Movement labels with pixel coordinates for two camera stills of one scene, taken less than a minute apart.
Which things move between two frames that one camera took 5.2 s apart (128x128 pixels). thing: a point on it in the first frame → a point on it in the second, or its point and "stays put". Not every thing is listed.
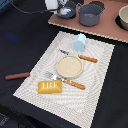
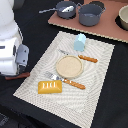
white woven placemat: x=73 y=105 stays put
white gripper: x=51 y=4 → x=13 y=56
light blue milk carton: x=79 y=42 stays put
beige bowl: x=123 y=16 stays put
